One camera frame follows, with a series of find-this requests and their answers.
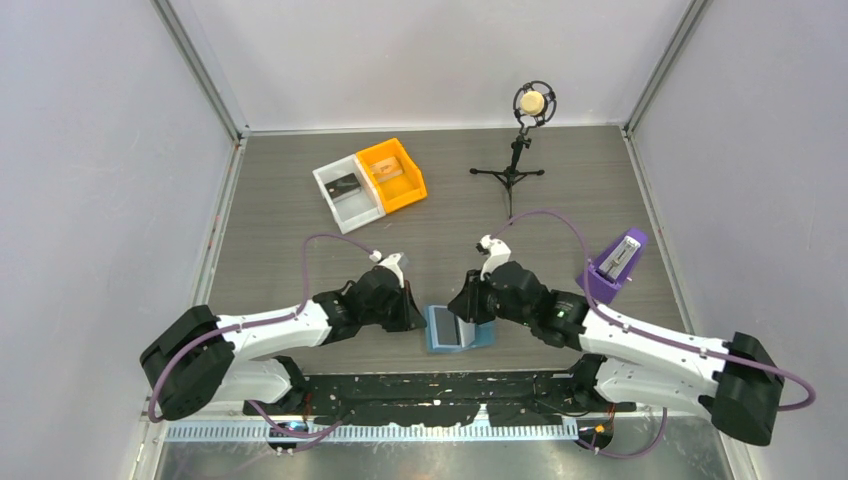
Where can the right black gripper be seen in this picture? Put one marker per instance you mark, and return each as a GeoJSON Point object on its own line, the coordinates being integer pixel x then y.
{"type": "Point", "coordinates": [468, 303]}

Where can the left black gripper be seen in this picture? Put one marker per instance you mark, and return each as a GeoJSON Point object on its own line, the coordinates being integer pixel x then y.
{"type": "Point", "coordinates": [409, 318]}

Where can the blue card holder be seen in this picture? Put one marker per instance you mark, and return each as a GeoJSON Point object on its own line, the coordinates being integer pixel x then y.
{"type": "Point", "coordinates": [472, 336]}

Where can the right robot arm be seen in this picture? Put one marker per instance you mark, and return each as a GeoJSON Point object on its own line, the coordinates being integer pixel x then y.
{"type": "Point", "coordinates": [626, 361]}

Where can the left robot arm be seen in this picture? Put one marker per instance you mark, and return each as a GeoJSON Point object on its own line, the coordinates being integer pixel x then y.
{"type": "Point", "coordinates": [204, 358]}

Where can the black card in white bin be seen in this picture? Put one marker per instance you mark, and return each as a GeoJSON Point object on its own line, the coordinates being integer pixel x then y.
{"type": "Point", "coordinates": [343, 187]}

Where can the card in orange bin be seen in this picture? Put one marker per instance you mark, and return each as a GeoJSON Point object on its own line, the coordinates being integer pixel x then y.
{"type": "Point", "coordinates": [386, 169]}

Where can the black tripod mic stand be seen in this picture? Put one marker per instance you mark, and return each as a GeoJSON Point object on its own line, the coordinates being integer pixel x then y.
{"type": "Point", "coordinates": [510, 176]}

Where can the orange plastic bin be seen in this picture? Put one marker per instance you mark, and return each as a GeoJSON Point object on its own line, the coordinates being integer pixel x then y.
{"type": "Point", "coordinates": [398, 180]}

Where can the white plastic bin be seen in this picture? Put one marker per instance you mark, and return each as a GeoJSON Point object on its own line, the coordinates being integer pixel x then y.
{"type": "Point", "coordinates": [358, 210]}

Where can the purple metronome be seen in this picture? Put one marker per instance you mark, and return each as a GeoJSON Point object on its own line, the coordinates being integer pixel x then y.
{"type": "Point", "coordinates": [612, 267]}

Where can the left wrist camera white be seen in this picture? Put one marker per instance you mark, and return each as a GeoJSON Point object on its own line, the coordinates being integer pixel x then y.
{"type": "Point", "coordinates": [395, 262]}

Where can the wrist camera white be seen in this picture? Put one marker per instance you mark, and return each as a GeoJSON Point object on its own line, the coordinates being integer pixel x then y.
{"type": "Point", "coordinates": [395, 262]}
{"type": "Point", "coordinates": [497, 253]}

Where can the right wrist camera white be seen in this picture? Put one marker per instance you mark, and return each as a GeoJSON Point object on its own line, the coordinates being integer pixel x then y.
{"type": "Point", "coordinates": [497, 253]}

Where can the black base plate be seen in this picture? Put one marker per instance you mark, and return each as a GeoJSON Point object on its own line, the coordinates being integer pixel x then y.
{"type": "Point", "coordinates": [512, 398]}

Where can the microphone with shock mount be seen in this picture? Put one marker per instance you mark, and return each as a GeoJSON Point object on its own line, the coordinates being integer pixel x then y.
{"type": "Point", "coordinates": [534, 104]}

